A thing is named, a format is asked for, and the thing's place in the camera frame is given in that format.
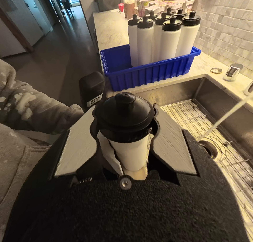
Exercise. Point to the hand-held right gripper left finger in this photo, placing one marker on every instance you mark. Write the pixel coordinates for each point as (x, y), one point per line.
(79, 143)

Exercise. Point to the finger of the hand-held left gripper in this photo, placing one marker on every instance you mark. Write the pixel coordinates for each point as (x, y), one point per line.
(107, 153)

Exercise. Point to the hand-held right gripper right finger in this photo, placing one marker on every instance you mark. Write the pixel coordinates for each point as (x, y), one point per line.
(172, 147)

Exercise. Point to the white plastic squeeze bottle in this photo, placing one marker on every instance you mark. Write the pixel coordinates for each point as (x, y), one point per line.
(130, 155)

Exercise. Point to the black bottle cap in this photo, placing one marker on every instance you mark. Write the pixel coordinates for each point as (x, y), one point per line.
(124, 117)

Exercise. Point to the blue plastic bin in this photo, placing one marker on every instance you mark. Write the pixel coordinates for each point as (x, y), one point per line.
(150, 76)

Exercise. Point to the person's left forearm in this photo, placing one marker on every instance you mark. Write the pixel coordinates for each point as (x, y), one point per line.
(39, 103)

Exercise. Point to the sink drain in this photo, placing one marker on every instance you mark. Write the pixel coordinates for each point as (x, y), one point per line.
(208, 149)

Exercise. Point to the stainless steel sink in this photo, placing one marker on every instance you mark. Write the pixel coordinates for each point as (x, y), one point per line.
(177, 89)

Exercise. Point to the running water stream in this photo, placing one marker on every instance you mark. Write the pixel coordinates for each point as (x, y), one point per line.
(227, 115)

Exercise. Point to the red cup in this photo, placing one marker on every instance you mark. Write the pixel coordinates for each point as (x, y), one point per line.
(121, 7)

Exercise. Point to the black container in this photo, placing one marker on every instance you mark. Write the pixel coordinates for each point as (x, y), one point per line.
(108, 2)

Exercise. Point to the brown box of stir sticks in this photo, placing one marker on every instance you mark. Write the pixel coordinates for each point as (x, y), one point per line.
(129, 9)

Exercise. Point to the group of capped white bottles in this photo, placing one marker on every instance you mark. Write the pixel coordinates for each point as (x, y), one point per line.
(170, 42)

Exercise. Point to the white hallway door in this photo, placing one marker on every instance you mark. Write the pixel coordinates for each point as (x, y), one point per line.
(29, 14)

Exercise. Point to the chrome sink air gap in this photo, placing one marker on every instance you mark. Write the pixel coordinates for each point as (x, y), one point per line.
(233, 72)

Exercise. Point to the chrome countertop button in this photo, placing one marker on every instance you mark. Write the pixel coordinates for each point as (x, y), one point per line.
(248, 87)

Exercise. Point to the stack of printed noodle cartons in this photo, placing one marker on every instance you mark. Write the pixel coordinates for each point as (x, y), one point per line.
(150, 5)

